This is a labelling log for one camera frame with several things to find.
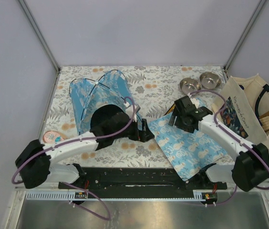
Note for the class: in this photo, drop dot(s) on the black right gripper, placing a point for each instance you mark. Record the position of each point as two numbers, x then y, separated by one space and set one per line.
189 128

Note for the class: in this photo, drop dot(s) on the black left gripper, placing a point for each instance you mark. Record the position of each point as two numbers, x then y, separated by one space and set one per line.
144 135

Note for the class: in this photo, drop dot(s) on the steel pet bowl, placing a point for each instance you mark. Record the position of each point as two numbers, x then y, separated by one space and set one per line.
210 80
188 85

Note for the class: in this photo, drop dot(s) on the blue snowman tent mat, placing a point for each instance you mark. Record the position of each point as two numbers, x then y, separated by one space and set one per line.
187 152

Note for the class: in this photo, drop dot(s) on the blue snowman pet tent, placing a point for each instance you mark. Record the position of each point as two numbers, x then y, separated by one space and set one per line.
98 97

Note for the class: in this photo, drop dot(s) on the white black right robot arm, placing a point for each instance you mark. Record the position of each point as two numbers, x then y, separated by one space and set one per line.
251 162

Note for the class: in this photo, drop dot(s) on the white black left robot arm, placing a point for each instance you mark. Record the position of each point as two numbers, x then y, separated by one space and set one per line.
38 164

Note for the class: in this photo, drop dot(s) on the pink pet toy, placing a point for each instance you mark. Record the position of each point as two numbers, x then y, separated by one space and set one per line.
52 137

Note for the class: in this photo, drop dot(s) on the floral white tablecloth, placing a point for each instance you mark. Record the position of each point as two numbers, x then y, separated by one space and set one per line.
154 88

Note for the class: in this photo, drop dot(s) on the beige canvas tote bag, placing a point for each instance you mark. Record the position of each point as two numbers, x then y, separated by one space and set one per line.
247 100

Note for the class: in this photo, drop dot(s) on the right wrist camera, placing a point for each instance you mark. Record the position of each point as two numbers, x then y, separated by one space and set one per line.
194 101

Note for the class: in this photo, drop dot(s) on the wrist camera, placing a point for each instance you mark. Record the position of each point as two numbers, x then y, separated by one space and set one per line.
131 110
194 101

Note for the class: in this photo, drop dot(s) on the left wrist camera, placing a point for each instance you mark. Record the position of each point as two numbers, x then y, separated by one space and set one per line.
131 110

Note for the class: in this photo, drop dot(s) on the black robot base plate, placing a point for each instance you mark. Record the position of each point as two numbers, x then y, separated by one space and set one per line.
95 178

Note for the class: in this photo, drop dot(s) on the white slotted cable duct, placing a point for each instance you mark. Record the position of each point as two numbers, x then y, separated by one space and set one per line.
119 193

